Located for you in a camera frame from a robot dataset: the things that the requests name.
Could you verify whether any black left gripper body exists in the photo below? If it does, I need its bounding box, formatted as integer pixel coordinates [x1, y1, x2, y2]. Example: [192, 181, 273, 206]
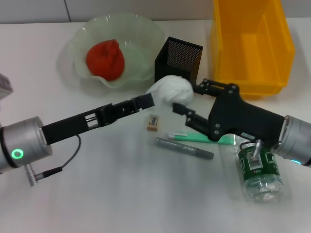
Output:
[41, 106, 105, 146]

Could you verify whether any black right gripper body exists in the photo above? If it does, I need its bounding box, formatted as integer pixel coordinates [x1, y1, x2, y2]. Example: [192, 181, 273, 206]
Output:
[207, 83, 285, 148]

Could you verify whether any white paper ball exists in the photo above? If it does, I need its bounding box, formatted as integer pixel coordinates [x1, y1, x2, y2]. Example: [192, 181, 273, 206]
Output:
[145, 74, 194, 106]

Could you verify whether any red ball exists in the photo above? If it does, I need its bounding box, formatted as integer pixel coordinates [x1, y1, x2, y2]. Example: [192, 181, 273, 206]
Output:
[85, 38, 125, 82]

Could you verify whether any clear plastic water bottle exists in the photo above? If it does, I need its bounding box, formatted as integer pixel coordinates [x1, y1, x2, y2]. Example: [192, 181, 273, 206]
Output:
[232, 134, 284, 203]

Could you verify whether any beige eraser with barcode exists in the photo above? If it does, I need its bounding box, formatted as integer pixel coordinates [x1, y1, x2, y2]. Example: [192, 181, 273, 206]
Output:
[146, 114, 162, 132]

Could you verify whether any green pen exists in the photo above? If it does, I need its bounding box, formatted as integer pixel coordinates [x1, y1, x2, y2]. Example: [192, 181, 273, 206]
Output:
[167, 131, 236, 146]

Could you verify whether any grey glitter marker pen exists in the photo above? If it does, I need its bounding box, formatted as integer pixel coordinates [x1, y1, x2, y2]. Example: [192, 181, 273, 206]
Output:
[155, 137, 215, 161]

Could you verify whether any black mesh pen holder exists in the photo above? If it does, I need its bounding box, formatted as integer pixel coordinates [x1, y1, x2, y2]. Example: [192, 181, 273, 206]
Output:
[154, 36, 204, 85]

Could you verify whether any green frosted glass fruit bowl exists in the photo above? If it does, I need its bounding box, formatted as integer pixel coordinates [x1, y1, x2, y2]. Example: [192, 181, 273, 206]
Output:
[67, 14, 167, 92]

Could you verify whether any yellow plastic storage bin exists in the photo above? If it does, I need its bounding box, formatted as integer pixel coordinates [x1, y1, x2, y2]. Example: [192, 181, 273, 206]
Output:
[210, 0, 296, 100]

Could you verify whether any right gripper cable with plug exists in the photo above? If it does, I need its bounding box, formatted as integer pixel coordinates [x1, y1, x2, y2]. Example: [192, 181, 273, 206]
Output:
[239, 139, 265, 160]

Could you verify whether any gripper cable with plug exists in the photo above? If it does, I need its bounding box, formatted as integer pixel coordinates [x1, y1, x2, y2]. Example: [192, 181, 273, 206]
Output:
[25, 134, 82, 187]
[239, 139, 265, 160]

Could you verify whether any left gripper cable with plug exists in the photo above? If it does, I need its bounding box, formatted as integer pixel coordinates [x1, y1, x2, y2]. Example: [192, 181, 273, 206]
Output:
[25, 134, 82, 187]

